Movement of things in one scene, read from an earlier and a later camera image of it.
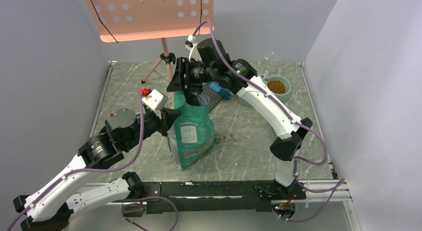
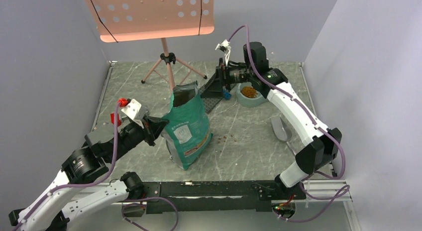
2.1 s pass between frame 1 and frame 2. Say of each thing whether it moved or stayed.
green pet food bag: stayed
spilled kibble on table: stayed
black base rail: stayed
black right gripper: moved
